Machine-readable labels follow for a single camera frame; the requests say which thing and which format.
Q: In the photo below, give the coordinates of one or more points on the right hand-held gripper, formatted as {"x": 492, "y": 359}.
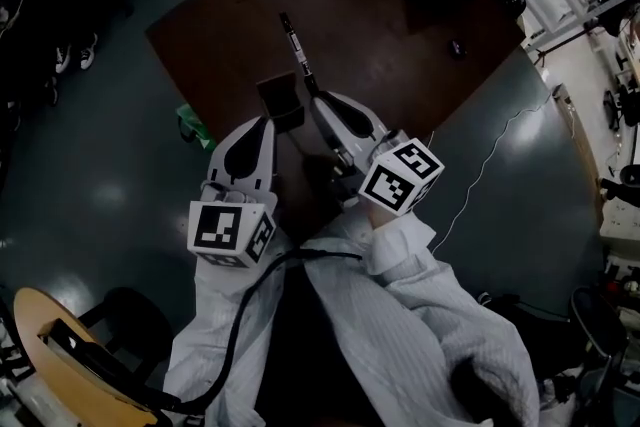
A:
{"x": 400, "y": 175}

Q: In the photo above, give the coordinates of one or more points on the person's right forearm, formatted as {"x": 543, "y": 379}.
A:
{"x": 430, "y": 305}

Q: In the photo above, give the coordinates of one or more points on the person's left forearm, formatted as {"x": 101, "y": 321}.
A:
{"x": 215, "y": 315}

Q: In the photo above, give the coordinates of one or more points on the green bag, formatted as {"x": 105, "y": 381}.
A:
{"x": 194, "y": 127}

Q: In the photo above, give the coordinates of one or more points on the black computer mouse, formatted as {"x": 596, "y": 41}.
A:
{"x": 457, "y": 48}

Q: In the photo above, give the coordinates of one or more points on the dark square pen holder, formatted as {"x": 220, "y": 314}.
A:
{"x": 280, "y": 97}

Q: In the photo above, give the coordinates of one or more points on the black box device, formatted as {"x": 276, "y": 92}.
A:
{"x": 85, "y": 355}

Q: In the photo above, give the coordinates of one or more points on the round wooden stool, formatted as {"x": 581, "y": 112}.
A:
{"x": 55, "y": 365}

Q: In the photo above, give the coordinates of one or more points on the black pen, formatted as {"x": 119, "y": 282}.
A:
{"x": 296, "y": 46}

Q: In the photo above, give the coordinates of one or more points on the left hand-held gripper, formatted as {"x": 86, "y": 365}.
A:
{"x": 220, "y": 227}

